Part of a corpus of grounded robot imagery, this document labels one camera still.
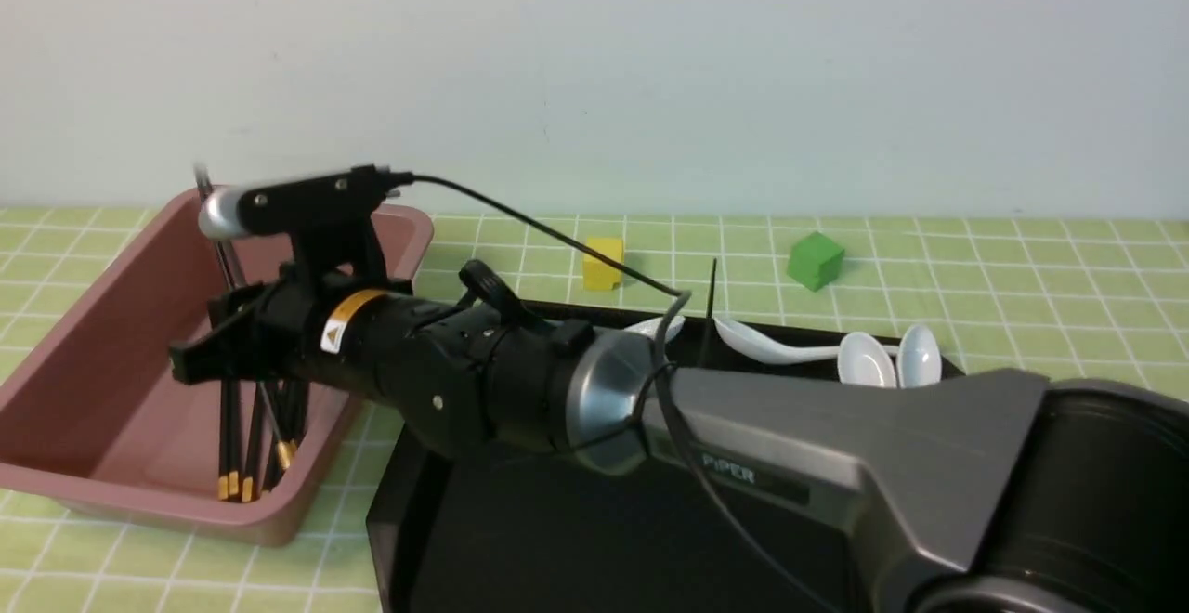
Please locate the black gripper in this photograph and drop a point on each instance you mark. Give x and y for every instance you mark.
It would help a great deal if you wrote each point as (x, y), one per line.
(328, 333)

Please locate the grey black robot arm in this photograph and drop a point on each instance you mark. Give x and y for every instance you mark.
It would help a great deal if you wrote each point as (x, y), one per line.
(1000, 490)

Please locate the yellow foam cube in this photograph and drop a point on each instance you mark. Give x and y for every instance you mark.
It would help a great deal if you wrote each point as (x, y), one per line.
(597, 275)

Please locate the black plastic tray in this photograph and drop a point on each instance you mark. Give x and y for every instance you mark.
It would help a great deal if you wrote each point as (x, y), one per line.
(499, 532)

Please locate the pink plastic bin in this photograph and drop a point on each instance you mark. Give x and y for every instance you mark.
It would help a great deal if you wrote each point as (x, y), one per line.
(93, 419)

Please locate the white spoon middle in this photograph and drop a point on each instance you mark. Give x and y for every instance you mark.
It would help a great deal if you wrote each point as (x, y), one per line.
(752, 344)

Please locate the green foam cube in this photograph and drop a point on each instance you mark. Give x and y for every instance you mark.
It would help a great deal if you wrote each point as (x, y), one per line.
(815, 261)

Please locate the white spoon upright left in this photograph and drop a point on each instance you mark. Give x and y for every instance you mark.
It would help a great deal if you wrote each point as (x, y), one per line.
(863, 360)

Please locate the white spoon upright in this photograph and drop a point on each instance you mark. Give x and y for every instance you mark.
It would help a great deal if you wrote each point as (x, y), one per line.
(918, 360)
(863, 360)

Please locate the white spoon upright right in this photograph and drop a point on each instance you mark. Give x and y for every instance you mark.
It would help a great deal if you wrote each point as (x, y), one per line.
(918, 360)

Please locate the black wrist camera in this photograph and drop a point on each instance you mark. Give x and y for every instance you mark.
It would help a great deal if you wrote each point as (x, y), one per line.
(327, 218)

